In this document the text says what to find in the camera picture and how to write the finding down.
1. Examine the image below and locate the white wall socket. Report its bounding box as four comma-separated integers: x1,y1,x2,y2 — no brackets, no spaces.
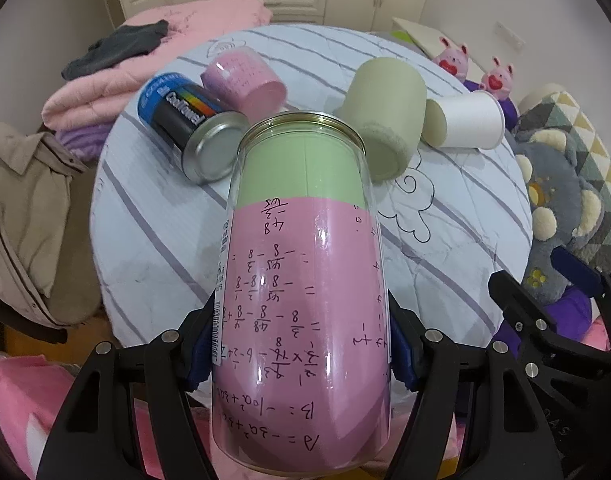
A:
493,22,526,53

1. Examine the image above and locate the pink bunny toy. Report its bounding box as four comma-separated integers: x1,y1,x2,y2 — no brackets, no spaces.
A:
432,36,469,82
479,56,515,101

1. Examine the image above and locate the white paper cup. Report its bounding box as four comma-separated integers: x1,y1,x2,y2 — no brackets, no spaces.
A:
421,90,506,150

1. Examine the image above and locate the white bedside board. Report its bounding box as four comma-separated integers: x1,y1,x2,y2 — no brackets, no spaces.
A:
391,18,445,58

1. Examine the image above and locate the beige jacket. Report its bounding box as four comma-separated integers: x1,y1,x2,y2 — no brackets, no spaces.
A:
0,122,101,344

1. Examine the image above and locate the grey plush paw toy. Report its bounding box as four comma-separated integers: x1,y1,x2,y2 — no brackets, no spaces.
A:
511,128,605,304

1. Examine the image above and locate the purple folded blanket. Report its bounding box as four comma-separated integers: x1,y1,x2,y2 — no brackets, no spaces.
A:
55,122,113,162

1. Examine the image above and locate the right pink bunny toy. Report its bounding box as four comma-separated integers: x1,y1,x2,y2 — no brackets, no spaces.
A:
479,56,515,101

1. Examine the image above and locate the clear pink green jar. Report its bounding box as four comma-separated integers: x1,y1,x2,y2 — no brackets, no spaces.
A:
212,112,391,478

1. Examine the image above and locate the blue black CoolTowel can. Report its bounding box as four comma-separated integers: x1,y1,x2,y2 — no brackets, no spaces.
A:
137,73,249,185

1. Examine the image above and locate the small pink cup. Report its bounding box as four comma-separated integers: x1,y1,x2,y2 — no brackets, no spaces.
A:
201,47,287,122

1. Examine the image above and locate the light green felt cup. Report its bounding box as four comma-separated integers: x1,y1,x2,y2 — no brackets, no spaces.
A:
338,58,427,182

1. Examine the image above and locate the left pink bunny toy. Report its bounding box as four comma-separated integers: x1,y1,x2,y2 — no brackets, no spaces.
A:
432,36,469,82

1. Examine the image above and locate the pink folded quilt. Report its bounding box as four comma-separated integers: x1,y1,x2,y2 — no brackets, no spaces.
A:
42,0,273,131

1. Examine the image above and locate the dark grey garment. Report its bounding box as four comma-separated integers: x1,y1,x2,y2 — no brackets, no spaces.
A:
61,20,168,81

